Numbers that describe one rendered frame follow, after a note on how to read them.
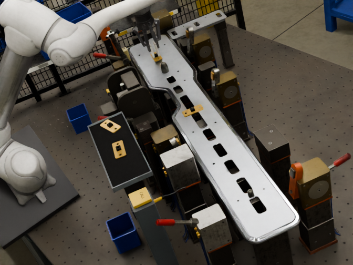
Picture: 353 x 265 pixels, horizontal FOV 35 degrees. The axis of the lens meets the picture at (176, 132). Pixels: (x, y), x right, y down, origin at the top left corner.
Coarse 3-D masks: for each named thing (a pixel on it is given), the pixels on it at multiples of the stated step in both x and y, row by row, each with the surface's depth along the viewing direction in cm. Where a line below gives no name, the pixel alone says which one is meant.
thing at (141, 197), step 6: (132, 192) 173; (138, 192) 173; (144, 192) 172; (132, 198) 172; (138, 198) 171; (144, 198) 170; (150, 198) 170; (132, 204) 170; (138, 204) 169; (144, 204) 170
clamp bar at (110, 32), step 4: (116, 28) 243; (108, 32) 244; (112, 32) 244; (116, 32) 244; (108, 36) 243; (112, 36) 243; (112, 40) 244; (116, 40) 245; (116, 44) 246; (116, 48) 247; (120, 48) 248; (120, 52) 248; (124, 56) 250
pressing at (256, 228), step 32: (160, 64) 254; (192, 96) 230; (192, 128) 215; (224, 128) 210; (224, 160) 197; (256, 160) 194; (224, 192) 186; (256, 192) 183; (256, 224) 173; (288, 224) 170
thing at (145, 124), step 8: (144, 128) 206; (144, 136) 207; (144, 144) 209; (152, 152) 213; (152, 160) 215; (160, 168) 218; (160, 176) 221; (160, 184) 223; (168, 192) 227; (168, 200) 230
